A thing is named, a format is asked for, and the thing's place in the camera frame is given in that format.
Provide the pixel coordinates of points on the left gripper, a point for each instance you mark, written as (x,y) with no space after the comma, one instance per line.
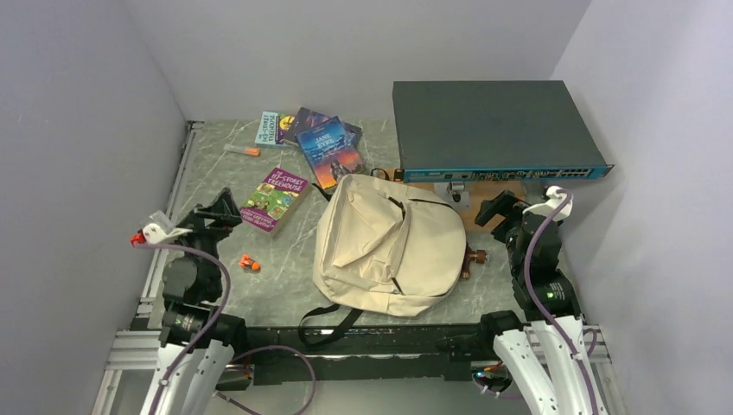
(224,213)

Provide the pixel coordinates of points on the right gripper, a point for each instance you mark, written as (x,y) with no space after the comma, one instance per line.
(505,204)

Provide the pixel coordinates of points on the small orange toy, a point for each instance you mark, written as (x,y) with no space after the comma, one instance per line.
(249,264)

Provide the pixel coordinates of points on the beige canvas backpack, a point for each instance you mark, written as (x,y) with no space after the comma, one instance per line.
(386,248)

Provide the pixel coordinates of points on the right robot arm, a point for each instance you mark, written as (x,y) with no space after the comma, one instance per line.
(546,356)

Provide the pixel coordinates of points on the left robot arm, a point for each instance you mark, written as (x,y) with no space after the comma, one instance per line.
(197,339)

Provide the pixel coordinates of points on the brown copper pipe fitting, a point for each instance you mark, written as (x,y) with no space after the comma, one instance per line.
(478,256)

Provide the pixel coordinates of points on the purple treehouse book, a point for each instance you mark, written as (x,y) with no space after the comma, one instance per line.
(273,200)

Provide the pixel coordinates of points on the orange capped marker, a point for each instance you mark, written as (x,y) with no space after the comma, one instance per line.
(244,150)

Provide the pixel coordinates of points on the light blue book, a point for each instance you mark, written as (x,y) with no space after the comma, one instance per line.
(273,128)

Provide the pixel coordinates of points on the Jane Eyre book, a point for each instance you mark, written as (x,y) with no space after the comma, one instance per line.
(330,152)

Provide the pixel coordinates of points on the dark purple book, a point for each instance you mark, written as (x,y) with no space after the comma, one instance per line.
(306,119)

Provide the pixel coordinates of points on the metal switch stand bracket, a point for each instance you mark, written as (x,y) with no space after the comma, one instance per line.
(455,194)

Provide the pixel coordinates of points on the dark network switch box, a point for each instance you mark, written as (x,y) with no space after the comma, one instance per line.
(492,131)

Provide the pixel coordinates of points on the aluminium rail frame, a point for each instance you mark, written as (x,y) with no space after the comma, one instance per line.
(135,350)

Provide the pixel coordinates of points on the black base frame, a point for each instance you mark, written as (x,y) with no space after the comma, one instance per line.
(452,352)

